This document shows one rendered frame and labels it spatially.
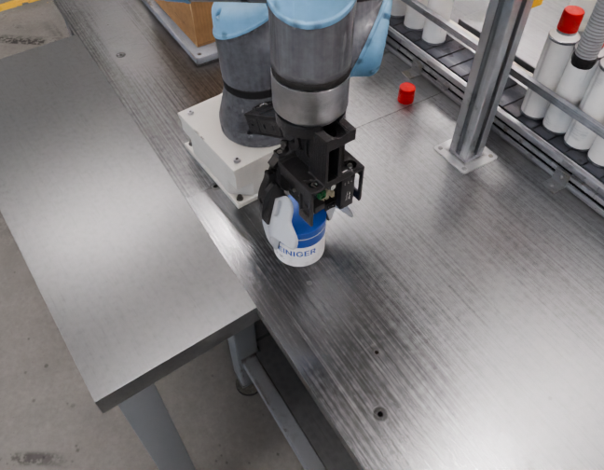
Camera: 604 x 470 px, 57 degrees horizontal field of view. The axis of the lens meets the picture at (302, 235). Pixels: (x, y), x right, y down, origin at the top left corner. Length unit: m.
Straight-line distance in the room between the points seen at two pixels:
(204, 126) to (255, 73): 0.18
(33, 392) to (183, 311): 1.06
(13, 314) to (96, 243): 1.09
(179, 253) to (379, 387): 0.38
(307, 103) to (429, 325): 0.44
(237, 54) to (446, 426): 0.60
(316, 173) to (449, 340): 0.37
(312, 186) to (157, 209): 0.47
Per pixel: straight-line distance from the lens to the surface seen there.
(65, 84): 1.34
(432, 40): 1.29
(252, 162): 0.92
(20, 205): 1.09
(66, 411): 1.79
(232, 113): 0.93
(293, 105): 0.52
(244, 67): 0.87
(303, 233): 0.68
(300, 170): 0.59
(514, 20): 0.94
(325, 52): 0.49
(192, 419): 1.68
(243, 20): 0.84
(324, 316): 0.83
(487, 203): 1.02
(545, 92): 1.08
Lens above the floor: 1.54
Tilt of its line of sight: 50 degrees down
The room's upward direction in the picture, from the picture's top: straight up
